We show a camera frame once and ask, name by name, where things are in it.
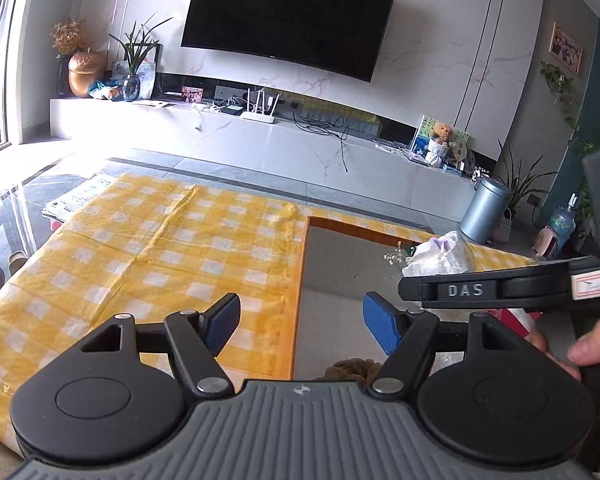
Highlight stack of newspapers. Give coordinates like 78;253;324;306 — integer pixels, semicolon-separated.
42;172;118;223

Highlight pink heater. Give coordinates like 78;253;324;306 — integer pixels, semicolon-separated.
532;225;561;258

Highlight small white dried flowers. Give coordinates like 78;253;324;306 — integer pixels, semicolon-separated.
384;242;416;266

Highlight beige slipper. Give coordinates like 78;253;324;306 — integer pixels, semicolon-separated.
7;249;31;277

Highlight trailing green vine plant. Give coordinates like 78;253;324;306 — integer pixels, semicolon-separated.
539;60;593;151

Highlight white marble television cabinet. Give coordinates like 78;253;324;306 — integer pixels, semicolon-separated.
49;96;481;233

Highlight white router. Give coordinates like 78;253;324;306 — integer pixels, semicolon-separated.
241;87;281;123

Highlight yellow checked tablecloth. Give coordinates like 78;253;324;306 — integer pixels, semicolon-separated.
0;172;536;446

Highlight long-leaf potted plant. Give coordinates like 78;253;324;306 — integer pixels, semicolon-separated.
490;140;561;241

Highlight blue water bottle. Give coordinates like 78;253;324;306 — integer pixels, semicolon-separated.
549;192;578;251

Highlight dried yellow flowers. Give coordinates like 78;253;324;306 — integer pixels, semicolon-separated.
51;17;87;56

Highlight grey metal trash can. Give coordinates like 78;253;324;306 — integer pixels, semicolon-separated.
459;177;513;245

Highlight red square box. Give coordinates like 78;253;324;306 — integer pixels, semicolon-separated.
497;309;543;343

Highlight white picture frame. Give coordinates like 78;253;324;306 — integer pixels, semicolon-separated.
140;44;162;100

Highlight white cloth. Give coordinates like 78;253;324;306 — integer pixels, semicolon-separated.
402;231;476;277

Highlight framed wall picture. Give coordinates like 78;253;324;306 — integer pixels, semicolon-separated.
549;22;584;73

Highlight woven basket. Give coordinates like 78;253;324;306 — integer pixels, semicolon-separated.
492;207;513;242

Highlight brown knit item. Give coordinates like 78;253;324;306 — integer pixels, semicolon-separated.
325;357;386;382

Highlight green plant in glass vase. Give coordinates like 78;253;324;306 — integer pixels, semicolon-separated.
109;16;173;102

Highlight leafy green pothos plant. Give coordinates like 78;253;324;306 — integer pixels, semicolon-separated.
575;180;598;241

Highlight golden apple jar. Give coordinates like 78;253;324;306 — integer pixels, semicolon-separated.
68;49;106;98

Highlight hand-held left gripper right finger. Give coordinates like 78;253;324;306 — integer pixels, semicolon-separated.
362;292;531;395

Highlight black cable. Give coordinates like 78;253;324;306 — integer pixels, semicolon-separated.
292;110;351;173

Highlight brown teddy bear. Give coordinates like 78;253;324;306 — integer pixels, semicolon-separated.
426;122;455;167

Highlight green blue picture board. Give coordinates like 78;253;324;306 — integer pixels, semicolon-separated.
410;115;470;161

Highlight black curved television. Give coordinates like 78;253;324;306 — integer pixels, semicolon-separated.
181;0;399;83

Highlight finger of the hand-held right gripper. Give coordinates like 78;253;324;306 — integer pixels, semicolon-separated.
399;270;501;311

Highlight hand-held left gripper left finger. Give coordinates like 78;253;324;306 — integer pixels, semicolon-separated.
80;292;242;401

